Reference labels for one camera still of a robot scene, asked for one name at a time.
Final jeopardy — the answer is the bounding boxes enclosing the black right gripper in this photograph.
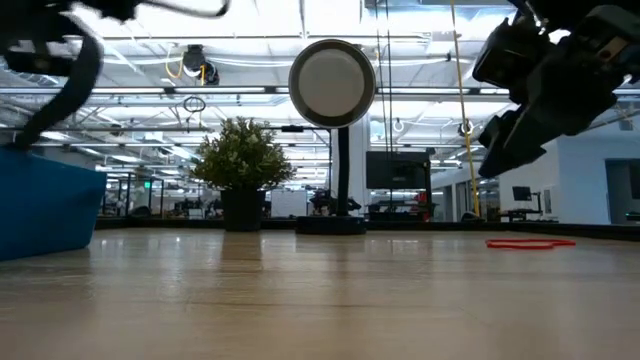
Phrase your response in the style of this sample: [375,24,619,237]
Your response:
[477,5,640,180]

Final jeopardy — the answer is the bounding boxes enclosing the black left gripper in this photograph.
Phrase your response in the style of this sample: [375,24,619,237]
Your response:
[0,2,87,77]

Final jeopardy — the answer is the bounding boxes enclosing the blue rubber band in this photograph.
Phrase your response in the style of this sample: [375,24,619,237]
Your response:
[13,29,105,150]

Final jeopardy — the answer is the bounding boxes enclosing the red rubber band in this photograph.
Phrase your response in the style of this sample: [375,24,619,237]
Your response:
[484,238,577,251]

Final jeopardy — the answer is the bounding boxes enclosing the blue plastic bin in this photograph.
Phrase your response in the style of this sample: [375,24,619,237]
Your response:
[0,145,108,263]

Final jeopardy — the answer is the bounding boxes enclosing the yellow hanging pole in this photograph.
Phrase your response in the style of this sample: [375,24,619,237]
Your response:
[448,0,482,218]

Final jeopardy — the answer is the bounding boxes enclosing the black television screen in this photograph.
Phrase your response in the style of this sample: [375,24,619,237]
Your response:
[365,150,433,191]

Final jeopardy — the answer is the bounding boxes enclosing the green artificial plant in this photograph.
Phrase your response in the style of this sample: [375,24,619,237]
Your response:
[189,116,296,193]

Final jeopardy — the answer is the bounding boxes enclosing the black plant pot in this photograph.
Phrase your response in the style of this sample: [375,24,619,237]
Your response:
[220,188,267,233]

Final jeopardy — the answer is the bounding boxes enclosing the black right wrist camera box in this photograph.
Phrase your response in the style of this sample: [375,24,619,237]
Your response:
[471,16,552,104]

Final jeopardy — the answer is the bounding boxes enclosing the black table edge rail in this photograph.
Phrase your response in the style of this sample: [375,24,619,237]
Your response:
[94,215,640,242]

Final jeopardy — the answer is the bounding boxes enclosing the black ceiling cable reel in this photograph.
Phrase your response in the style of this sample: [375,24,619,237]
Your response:
[180,43,222,87]

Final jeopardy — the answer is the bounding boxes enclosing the grey left arm cable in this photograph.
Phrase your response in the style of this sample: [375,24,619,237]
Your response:
[140,0,233,20]

